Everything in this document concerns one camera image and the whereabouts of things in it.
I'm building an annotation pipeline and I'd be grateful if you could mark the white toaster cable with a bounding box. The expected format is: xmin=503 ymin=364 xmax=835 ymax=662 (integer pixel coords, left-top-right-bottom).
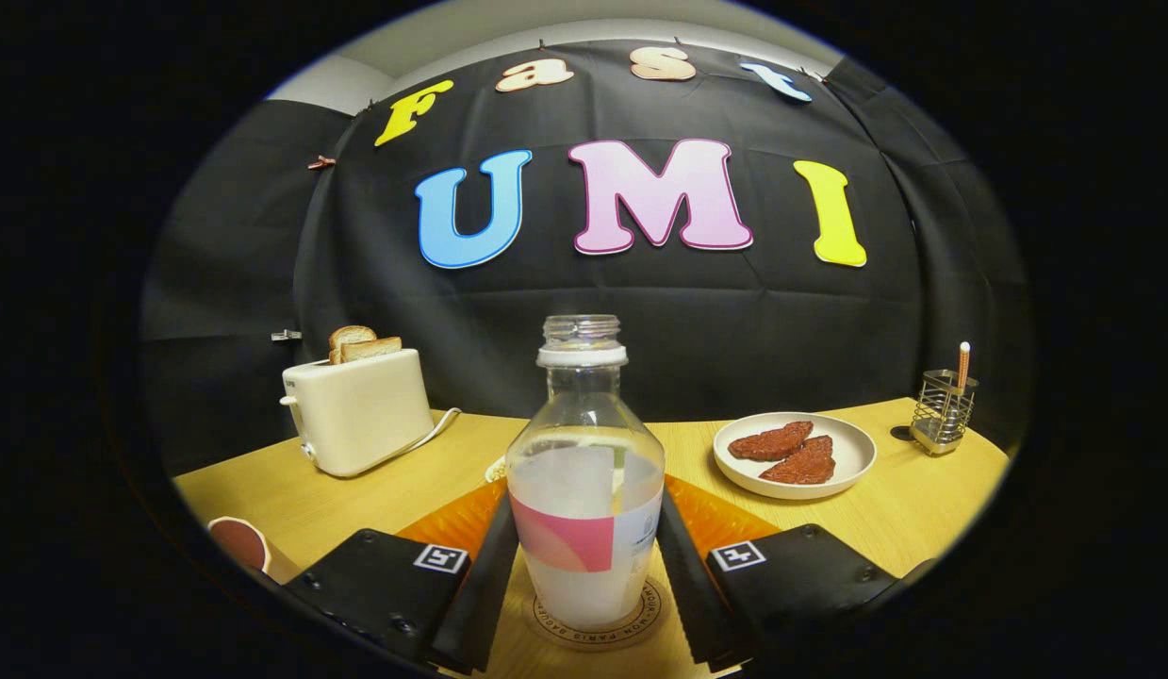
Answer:
xmin=395 ymin=407 xmax=462 ymax=463

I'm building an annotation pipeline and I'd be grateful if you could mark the wooden table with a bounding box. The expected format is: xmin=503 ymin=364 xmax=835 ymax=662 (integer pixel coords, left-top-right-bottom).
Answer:
xmin=173 ymin=396 xmax=1011 ymax=679

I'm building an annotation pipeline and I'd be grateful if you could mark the metal wire utensil holder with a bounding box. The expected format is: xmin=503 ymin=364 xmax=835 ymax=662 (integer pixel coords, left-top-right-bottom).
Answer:
xmin=910 ymin=369 xmax=979 ymax=457

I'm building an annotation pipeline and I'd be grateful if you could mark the clear juice bottle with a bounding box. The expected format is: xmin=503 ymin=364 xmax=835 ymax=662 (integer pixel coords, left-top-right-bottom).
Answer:
xmin=505 ymin=315 xmax=666 ymax=632

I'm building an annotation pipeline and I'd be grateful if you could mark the black backdrop cloth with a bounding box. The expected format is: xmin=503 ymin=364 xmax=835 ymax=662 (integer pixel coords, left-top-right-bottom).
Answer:
xmin=139 ymin=38 xmax=1032 ymax=477

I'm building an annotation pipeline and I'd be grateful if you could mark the red-brown meat piece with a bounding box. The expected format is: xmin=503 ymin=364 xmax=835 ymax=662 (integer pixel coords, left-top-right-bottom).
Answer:
xmin=759 ymin=435 xmax=836 ymax=486
xmin=728 ymin=421 xmax=814 ymax=462

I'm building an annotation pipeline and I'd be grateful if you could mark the white round plate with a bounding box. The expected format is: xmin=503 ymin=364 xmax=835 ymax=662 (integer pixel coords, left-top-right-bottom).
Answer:
xmin=713 ymin=412 xmax=878 ymax=501

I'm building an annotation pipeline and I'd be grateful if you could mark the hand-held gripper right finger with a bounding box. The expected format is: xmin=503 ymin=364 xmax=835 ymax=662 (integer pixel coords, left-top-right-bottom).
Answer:
xmin=654 ymin=486 xmax=933 ymax=672

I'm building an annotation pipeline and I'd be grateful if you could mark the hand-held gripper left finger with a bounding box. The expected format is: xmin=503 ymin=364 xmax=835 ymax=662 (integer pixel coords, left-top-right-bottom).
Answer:
xmin=282 ymin=490 xmax=520 ymax=675

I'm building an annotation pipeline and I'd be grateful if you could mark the cream toaster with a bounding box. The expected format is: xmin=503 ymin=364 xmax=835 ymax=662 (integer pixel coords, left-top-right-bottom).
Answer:
xmin=280 ymin=349 xmax=436 ymax=478

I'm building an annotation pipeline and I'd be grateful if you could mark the white cup with wooden handle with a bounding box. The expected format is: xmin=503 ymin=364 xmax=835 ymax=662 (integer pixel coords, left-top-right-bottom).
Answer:
xmin=207 ymin=516 xmax=302 ymax=586

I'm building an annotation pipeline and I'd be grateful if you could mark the round wooden coaster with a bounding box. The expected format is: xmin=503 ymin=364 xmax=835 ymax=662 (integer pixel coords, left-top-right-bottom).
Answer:
xmin=533 ymin=575 xmax=671 ymax=652

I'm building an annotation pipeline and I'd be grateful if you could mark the toast slice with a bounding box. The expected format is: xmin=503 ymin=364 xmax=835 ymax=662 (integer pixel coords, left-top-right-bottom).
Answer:
xmin=328 ymin=325 xmax=378 ymax=366
xmin=338 ymin=337 xmax=403 ymax=364

